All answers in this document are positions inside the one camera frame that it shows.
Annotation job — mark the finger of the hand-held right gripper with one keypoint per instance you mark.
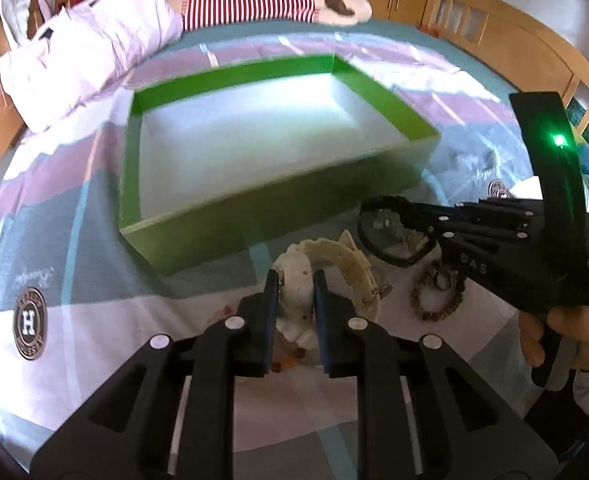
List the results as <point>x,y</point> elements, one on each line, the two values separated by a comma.
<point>484,220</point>

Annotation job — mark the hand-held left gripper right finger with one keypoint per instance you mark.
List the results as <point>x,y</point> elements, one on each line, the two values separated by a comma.
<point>322,325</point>

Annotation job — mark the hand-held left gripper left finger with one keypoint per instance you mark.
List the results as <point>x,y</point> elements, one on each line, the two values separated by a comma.
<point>272,320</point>

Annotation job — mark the cream white wristwatch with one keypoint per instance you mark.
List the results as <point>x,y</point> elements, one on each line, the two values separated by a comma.
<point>344,256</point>

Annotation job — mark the black wristwatch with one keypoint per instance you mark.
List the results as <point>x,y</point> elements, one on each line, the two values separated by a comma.
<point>397,236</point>

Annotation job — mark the green cardboard box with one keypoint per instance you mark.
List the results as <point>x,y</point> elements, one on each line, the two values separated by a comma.
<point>254,150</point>

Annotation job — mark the pastel patchwork bedsheet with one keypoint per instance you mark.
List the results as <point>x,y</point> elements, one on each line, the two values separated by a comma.
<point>59,220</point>

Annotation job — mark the white brown plush toy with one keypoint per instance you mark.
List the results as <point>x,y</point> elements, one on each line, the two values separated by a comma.
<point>347,2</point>

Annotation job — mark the red white striped pillow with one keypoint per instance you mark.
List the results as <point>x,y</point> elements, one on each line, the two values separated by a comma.
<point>249,5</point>

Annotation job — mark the pale pink pillow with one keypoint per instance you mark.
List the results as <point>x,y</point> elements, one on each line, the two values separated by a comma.
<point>89,45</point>

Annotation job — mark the white cloth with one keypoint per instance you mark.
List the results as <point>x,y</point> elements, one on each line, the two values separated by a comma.
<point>17,10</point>

